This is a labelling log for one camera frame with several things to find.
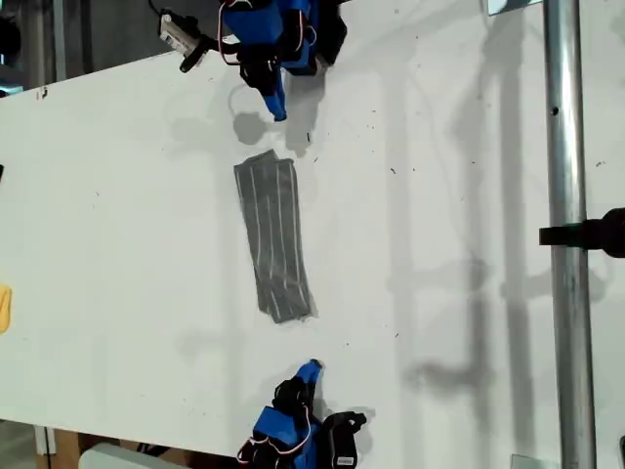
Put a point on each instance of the grey striped towel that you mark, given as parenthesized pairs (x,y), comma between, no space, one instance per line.
(273,234)

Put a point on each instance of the white box under table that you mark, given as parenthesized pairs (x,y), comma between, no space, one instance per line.
(122,459)

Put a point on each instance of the grey background bar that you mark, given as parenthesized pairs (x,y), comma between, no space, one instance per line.
(58,39)

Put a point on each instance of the small dark table clip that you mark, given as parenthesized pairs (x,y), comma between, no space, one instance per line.
(42,92)

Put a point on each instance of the wooden table leg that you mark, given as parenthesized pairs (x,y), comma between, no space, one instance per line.
(66,449)

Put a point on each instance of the yellow object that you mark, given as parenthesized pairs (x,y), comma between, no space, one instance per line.
(4,308)

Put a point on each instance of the camera black stalk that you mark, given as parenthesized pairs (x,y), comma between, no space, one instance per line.
(200,49)

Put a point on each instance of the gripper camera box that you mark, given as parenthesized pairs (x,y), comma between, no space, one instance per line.
(178,30)
(344,439)

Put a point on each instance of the white leg bracket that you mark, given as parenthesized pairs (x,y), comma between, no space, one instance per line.
(44,439)

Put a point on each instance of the steel post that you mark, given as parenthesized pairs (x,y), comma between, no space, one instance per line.
(566,293)

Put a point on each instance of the black post clamp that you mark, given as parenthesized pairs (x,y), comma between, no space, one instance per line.
(586,234)

